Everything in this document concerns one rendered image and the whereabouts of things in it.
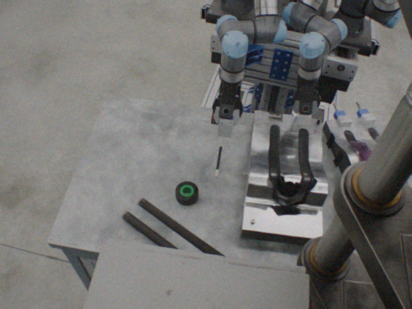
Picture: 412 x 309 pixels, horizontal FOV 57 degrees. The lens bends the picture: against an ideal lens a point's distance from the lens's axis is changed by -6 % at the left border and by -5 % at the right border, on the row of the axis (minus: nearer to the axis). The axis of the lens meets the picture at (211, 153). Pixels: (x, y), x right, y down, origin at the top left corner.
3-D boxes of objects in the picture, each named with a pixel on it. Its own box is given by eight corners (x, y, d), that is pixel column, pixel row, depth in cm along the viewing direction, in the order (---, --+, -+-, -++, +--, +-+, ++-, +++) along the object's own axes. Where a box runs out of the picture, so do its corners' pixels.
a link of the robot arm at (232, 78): (243, 75, 122) (217, 71, 122) (242, 86, 126) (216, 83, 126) (245, 60, 127) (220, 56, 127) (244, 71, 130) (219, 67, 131)
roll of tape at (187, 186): (170, 196, 140) (170, 190, 138) (187, 182, 144) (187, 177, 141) (187, 210, 137) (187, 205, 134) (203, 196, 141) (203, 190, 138)
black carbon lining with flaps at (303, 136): (268, 127, 153) (272, 109, 146) (309, 132, 152) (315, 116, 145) (263, 205, 132) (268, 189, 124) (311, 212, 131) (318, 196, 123)
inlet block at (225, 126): (221, 110, 153) (223, 100, 148) (234, 112, 152) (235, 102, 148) (217, 136, 144) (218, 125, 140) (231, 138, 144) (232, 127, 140)
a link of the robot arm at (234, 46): (246, 27, 119) (252, 44, 114) (242, 56, 128) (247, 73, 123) (220, 28, 118) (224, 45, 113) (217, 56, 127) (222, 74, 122)
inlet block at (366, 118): (349, 106, 169) (353, 97, 164) (360, 105, 169) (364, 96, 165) (361, 129, 161) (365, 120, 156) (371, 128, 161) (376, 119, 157)
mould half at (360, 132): (322, 129, 163) (329, 110, 155) (377, 123, 167) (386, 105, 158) (367, 238, 133) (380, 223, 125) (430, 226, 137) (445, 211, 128)
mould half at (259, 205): (252, 125, 163) (256, 102, 152) (315, 134, 161) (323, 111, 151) (240, 237, 132) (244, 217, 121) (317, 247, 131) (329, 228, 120)
